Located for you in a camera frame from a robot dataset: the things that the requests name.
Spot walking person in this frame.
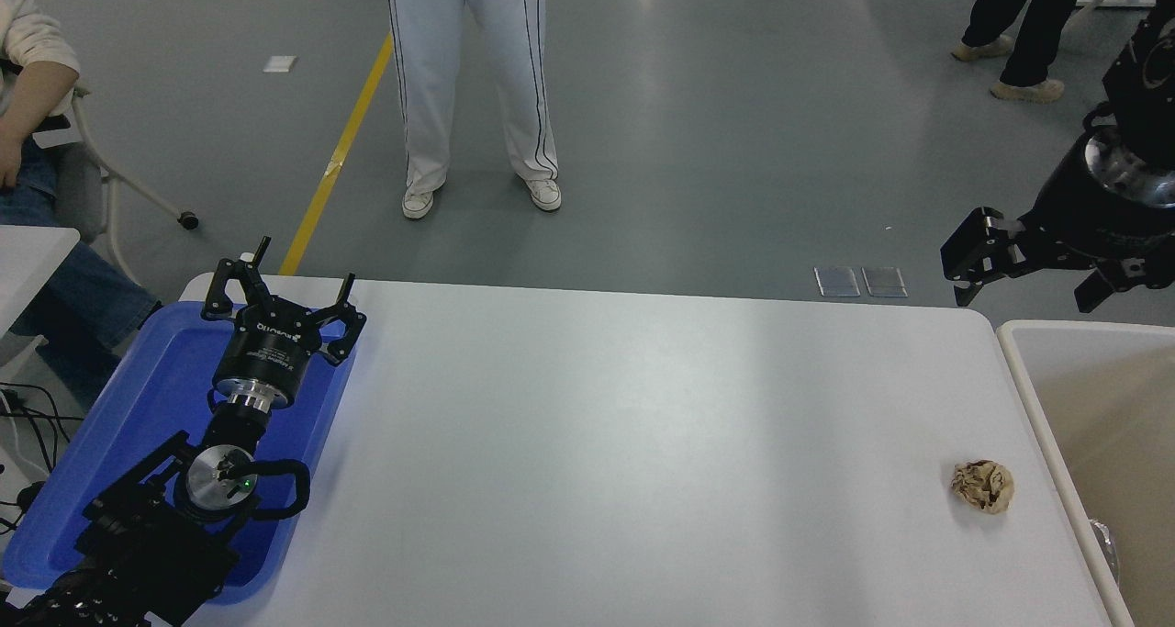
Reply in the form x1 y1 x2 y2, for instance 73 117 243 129
951 0 1116 105

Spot large pale bin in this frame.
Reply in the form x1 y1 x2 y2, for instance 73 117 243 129
996 319 1175 627

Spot seated person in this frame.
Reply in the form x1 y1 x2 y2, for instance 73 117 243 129
0 0 164 412

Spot tan paper ball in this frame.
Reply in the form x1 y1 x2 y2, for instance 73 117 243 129
950 460 1015 515

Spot standing person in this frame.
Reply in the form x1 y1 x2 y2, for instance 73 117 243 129
382 0 563 220

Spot blue plastic tray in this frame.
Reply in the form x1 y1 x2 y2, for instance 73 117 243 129
0 300 359 606

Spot clear floor plate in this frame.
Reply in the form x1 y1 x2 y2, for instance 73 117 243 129
862 266 909 298
814 266 862 298

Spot black cable loops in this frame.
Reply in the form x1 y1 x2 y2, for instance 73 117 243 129
0 381 85 453

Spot crumpled silver foil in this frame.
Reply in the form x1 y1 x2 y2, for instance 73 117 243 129
1090 517 1123 587

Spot grey wheeled chair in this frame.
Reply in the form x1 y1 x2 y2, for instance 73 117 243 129
32 81 201 284

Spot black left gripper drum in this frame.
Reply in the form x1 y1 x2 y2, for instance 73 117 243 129
213 298 322 398

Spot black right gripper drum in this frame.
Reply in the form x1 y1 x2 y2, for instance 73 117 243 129
1019 150 1175 265

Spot black cable with plug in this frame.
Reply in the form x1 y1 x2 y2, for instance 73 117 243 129
0 480 47 534

